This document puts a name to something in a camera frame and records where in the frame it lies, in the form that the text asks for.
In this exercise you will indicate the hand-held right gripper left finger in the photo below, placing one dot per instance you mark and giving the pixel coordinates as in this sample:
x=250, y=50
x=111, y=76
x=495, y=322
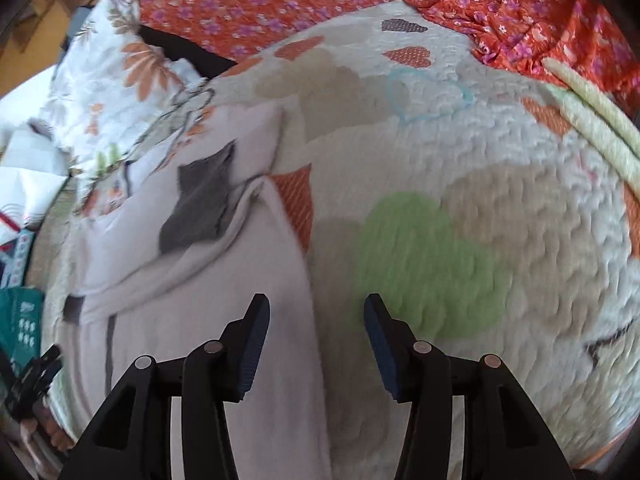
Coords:
x=254, y=347

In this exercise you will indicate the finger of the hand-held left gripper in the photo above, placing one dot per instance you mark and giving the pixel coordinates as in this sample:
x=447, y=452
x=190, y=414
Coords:
x=34, y=374

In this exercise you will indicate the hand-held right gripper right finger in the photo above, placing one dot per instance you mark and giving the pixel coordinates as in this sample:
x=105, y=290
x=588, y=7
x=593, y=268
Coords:
x=380, y=355

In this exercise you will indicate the pale lilac garment grey star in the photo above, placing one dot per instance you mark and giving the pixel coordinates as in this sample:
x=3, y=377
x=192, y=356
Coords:
x=200, y=285

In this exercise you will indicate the person's left hand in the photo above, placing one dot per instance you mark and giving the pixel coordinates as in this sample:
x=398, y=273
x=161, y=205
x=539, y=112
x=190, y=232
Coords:
x=52, y=434

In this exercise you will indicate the white plastic bag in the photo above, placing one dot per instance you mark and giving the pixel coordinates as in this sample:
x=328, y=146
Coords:
x=27, y=180

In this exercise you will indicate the quilted heart print blanket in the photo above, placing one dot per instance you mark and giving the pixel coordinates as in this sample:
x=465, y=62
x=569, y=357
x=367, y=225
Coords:
x=500, y=160

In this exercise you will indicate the white floral leaf cloth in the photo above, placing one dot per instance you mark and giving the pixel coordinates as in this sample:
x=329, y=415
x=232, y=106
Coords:
x=100, y=85

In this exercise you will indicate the black cloth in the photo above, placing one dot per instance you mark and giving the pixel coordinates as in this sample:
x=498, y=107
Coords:
x=190, y=52

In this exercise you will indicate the pale green fluffy tube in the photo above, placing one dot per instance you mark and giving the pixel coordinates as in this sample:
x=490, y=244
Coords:
x=595, y=97
x=600, y=145

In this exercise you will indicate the orange floral cloth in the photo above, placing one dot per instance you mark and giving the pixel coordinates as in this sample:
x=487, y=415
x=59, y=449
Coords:
x=250, y=5

